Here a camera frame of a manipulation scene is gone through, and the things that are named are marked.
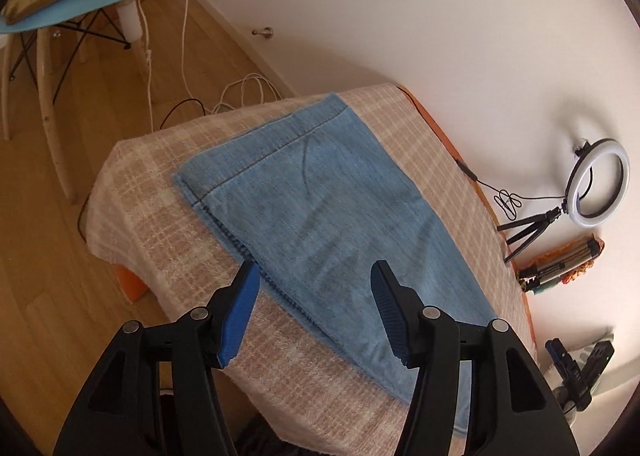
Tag beige checked blanket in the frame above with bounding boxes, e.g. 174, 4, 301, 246
85, 83, 538, 456

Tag blue denim pants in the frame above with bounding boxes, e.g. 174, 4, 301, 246
172, 92, 496, 437

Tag white ring light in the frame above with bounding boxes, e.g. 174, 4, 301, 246
564, 138, 631, 228

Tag black ring light cable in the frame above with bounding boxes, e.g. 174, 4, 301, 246
410, 96, 568, 217

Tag orange mattress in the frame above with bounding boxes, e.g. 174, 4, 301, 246
116, 84, 538, 362

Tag small black tripod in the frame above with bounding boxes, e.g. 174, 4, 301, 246
497, 208, 568, 264

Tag white cable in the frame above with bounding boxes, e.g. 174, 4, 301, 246
135, 0, 296, 114

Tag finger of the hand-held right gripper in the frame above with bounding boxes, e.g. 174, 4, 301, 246
545, 340, 571, 379

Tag folded silver tripod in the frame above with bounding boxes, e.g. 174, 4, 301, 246
517, 238, 601, 291

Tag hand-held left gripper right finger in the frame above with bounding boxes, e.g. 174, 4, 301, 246
369, 260, 581, 456

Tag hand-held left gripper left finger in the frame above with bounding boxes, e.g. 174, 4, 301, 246
52, 260, 261, 456

